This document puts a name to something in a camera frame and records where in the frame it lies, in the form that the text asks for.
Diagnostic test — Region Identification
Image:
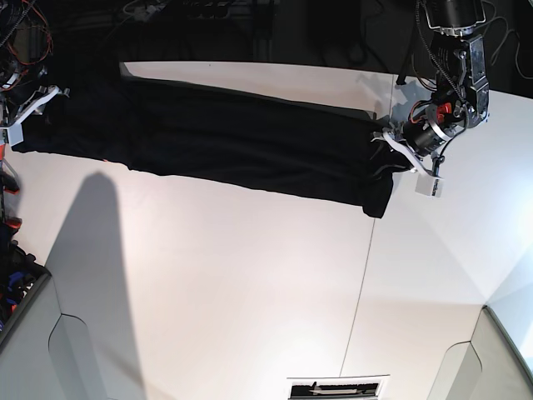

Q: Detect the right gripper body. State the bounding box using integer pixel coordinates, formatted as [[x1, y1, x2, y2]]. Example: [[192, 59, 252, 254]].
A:
[[1, 68, 69, 129]]

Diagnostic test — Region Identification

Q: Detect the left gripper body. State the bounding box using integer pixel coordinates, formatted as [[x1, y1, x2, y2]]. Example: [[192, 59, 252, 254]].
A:
[[371, 107, 461, 179]]

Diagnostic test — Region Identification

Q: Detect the black printed t-shirt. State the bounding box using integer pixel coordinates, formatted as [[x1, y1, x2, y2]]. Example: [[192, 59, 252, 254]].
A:
[[10, 37, 413, 220]]

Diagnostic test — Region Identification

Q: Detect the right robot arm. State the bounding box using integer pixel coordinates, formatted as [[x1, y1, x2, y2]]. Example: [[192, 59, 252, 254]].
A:
[[1, 1, 70, 130]]

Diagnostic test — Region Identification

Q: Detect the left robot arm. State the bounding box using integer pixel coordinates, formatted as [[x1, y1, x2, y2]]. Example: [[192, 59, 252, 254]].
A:
[[373, 1, 489, 179]]

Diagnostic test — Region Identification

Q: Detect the orange black tool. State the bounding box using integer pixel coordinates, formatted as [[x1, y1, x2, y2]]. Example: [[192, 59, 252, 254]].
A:
[[1, 143, 22, 232]]

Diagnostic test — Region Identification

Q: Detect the grey bin with clothes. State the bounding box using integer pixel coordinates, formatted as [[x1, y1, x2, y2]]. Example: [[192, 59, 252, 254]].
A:
[[1, 240, 52, 348]]

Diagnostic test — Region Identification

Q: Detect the white label card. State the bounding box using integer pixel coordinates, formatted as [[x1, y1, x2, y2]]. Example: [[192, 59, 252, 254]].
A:
[[286, 375, 390, 400]]

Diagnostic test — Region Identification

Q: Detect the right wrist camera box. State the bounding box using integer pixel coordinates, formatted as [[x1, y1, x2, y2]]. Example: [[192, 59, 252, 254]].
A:
[[3, 124, 24, 146]]

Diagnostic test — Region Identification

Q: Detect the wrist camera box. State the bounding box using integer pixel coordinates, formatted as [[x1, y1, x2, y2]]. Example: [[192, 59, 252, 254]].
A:
[[415, 175, 443, 198], [3, 124, 24, 146]]

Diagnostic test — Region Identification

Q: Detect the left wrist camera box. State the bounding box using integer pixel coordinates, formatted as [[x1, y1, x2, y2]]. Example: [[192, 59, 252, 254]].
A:
[[415, 175, 443, 198]]

